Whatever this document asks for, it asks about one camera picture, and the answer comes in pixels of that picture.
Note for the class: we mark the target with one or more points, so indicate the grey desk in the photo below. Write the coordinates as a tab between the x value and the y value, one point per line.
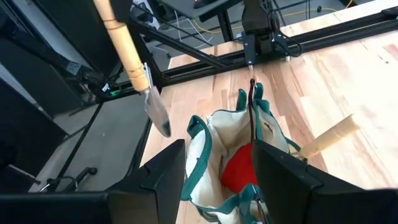
186	7

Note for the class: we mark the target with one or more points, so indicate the black aluminium table frame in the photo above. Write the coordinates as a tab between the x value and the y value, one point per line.
342	34

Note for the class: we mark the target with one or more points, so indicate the red fabric item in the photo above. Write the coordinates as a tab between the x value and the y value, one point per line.
239	171

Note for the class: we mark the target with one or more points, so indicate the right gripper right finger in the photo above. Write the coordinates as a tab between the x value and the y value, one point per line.
295	193

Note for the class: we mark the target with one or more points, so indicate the black diagonal desk beam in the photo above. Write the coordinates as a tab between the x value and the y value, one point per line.
180	46

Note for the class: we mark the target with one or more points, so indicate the cream canvas bag green trim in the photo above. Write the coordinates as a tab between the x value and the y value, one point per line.
202	161

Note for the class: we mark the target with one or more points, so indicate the white printed box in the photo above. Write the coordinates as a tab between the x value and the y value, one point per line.
146	15

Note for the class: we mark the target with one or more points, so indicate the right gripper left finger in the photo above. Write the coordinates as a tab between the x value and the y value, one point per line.
155	186

